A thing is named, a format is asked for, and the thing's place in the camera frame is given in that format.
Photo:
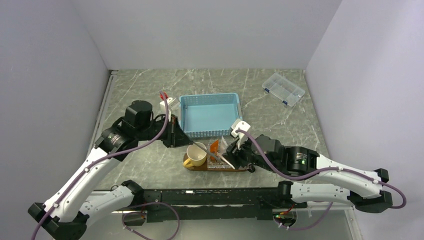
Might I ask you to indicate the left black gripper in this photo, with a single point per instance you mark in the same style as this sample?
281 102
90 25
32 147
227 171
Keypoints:
181 138

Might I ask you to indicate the brown wooden oval tray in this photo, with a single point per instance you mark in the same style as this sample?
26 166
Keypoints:
203 168

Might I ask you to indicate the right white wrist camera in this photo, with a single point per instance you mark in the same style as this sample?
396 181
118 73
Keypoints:
238 131

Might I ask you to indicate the clear acrylic toothbrush holder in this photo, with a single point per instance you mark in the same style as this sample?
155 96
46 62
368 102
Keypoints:
217 165

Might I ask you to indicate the clear plastic compartment box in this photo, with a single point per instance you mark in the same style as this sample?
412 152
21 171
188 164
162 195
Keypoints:
283 89

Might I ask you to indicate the orange capped toothpaste tube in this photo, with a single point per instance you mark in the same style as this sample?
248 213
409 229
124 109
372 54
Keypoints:
214 147

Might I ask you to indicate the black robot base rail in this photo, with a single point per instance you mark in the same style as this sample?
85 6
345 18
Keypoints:
260 203

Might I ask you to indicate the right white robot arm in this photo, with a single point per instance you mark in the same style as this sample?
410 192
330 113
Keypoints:
310 176

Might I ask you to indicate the grey toothbrush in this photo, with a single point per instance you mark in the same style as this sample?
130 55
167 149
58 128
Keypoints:
185 117
207 151

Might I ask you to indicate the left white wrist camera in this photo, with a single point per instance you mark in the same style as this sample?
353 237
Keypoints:
174 106

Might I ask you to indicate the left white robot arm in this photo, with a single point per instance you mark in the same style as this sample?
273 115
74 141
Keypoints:
69 212

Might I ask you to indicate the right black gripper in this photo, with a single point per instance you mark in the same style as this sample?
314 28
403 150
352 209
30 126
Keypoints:
235 155

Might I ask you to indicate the purple ceramic mug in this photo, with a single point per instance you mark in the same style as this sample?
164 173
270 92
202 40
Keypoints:
250 168

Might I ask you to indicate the light blue plastic basket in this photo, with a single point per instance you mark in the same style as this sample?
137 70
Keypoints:
210 115

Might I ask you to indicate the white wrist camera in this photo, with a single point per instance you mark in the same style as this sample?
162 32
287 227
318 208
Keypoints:
174 106
238 131

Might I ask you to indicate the yellow ceramic mug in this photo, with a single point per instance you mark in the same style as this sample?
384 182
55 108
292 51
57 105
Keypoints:
191 159

